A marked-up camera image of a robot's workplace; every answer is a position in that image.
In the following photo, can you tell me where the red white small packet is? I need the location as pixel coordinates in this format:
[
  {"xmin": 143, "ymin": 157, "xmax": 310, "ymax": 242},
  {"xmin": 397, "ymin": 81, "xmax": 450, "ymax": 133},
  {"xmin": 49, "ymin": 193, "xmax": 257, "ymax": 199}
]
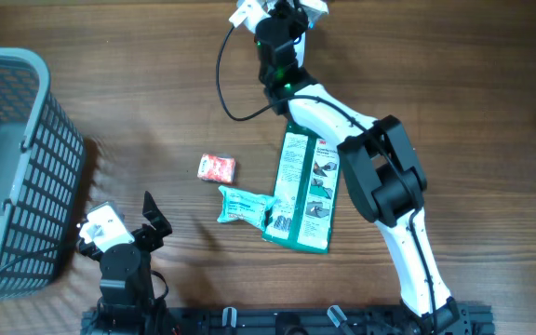
[{"xmin": 197, "ymin": 154, "xmax": 236, "ymax": 184}]

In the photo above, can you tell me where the teal tissue packet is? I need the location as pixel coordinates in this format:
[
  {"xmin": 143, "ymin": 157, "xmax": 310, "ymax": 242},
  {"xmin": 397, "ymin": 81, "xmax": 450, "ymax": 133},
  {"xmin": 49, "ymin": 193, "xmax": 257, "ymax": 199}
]
[{"xmin": 217, "ymin": 185, "xmax": 276, "ymax": 231}]

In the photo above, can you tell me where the green 3M wipes packet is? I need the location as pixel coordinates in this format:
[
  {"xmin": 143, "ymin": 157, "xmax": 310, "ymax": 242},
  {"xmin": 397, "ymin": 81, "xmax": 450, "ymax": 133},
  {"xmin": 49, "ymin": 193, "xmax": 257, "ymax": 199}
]
[{"xmin": 262, "ymin": 122, "xmax": 340, "ymax": 254}]

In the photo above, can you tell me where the white paper packet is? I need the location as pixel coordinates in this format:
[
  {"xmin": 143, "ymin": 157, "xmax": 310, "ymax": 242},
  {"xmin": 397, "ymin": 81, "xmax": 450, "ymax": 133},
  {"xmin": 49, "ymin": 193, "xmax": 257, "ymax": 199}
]
[{"xmin": 299, "ymin": 0, "xmax": 329, "ymax": 28}]

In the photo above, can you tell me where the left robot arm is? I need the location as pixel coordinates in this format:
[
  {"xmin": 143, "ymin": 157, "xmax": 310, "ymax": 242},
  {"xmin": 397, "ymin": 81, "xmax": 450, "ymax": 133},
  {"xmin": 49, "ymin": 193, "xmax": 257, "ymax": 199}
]
[{"xmin": 77, "ymin": 192, "xmax": 179, "ymax": 335}]

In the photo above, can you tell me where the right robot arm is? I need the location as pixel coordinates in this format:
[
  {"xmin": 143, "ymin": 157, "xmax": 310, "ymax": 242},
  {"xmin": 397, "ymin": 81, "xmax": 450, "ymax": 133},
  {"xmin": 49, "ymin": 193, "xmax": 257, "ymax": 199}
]
[{"xmin": 240, "ymin": 1, "xmax": 460, "ymax": 334}]

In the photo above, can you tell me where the white barcode scanner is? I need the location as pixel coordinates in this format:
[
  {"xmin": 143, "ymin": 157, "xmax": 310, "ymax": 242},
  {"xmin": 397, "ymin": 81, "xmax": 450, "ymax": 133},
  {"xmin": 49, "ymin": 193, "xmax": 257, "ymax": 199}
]
[{"xmin": 293, "ymin": 33, "xmax": 306, "ymax": 67}]

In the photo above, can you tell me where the grey plastic shopping basket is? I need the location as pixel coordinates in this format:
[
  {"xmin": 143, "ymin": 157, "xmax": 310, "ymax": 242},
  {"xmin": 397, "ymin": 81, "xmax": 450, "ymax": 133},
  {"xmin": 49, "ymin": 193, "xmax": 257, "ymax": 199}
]
[{"xmin": 0, "ymin": 47, "xmax": 87, "ymax": 300}]

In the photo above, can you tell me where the black camera cable right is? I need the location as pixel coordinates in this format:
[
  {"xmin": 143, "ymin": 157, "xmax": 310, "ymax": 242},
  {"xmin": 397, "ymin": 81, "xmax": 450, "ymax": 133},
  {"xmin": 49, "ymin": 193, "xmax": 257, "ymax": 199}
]
[{"xmin": 214, "ymin": 25, "xmax": 438, "ymax": 334}]

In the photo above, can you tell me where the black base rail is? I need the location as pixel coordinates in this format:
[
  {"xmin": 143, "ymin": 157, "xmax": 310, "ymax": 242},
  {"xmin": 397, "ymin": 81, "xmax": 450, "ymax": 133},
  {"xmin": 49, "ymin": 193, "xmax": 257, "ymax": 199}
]
[{"xmin": 80, "ymin": 304, "xmax": 496, "ymax": 335}]

